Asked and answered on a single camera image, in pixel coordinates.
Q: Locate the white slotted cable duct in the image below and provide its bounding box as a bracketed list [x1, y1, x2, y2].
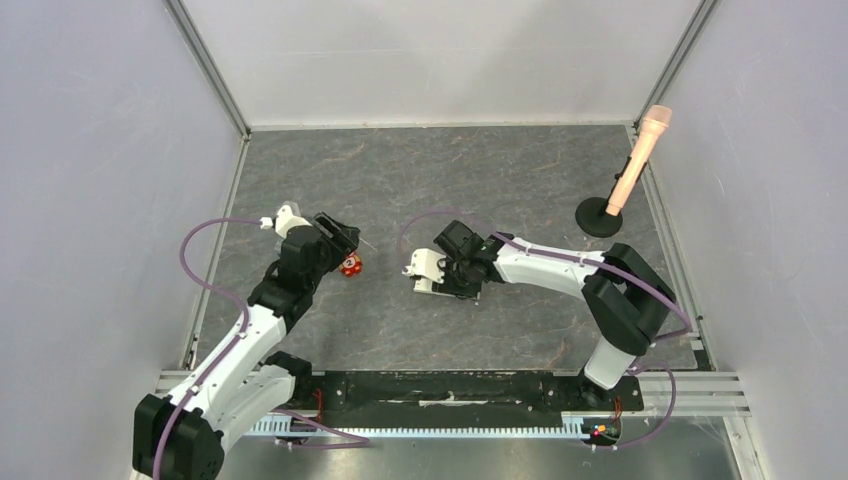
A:
[248, 414, 586, 439]

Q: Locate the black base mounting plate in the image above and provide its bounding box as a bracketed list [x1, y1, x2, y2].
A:
[282, 370, 644, 429]

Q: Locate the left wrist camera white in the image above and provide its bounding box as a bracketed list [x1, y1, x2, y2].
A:
[273, 201, 312, 239]

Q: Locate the black microphone stand base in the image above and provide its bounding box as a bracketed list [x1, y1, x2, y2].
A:
[575, 197, 623, 238]

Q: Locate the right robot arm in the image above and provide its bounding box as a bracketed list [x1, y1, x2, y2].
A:
[405, 220, 676, 408]

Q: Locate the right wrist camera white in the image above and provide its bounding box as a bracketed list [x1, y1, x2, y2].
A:
[402, 248, 447, 283]

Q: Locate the red owl number block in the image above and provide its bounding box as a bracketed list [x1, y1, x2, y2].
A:
[339, 252, 362, 278]

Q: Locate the white remote control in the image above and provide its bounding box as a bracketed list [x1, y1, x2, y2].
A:
[413, 277, 480, 301]

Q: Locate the pink toy microphone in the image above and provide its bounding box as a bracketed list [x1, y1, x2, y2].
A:
[605, 104, 672, 216]

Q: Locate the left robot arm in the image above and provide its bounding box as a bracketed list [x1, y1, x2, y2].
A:
[131, 203, 361, 479]

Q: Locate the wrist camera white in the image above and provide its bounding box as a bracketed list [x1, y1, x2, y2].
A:
[273, 201, 312, 239]
[402, 248, 447, 283]

